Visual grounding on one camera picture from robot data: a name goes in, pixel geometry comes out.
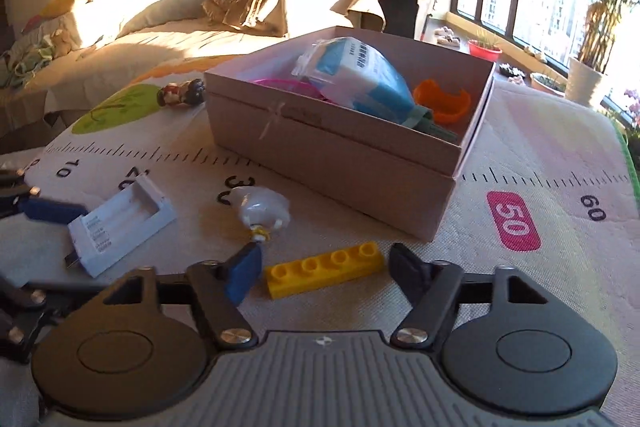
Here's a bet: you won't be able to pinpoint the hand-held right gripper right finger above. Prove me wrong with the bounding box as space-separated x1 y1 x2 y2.
388 243 546 350

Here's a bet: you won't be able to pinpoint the yellow building brick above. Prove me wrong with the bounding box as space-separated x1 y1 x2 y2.
263 243 387 301

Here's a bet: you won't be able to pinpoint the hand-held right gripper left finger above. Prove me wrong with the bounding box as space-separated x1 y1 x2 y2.
102 242 264 350

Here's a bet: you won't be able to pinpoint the small doll figurine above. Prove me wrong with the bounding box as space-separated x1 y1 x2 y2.
156 78 207 109

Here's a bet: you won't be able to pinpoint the white battery charger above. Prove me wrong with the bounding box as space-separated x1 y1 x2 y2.
65 174 178 278

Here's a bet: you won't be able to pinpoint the bed with white sheet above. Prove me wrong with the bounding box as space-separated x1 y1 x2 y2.
0 0 387 148

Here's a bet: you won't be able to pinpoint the orange plastic toy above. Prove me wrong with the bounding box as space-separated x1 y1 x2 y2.
413 79 473 123

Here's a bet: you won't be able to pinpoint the blue white wipes packet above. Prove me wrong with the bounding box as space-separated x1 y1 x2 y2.
291 37 416 126

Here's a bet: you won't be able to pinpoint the pink plastic toy basket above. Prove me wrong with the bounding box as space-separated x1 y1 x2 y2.
252 77 342 106

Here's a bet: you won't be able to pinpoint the low round plant pot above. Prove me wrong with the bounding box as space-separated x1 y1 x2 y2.
530 72 569 98

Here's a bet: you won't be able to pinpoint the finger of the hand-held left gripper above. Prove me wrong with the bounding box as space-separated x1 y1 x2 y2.
0 169 91 226
0 274 103 364

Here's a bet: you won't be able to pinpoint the pink flowers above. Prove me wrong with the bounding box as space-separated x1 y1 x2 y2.
622 89 640 128

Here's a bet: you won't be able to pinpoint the red plant pot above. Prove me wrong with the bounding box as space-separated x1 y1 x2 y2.
467 39 503 62

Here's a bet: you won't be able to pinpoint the pale pink cardboard box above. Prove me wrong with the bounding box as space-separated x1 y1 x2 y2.
204 26 497 243

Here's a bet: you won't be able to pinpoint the white round toy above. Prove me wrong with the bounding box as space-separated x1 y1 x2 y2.
216 187 292 244

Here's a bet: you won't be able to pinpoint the white plant pot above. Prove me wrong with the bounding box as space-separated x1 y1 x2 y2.
567 56 609 108

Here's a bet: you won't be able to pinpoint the teal plastic toy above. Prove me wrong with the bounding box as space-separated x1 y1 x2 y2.
400 104 459 144

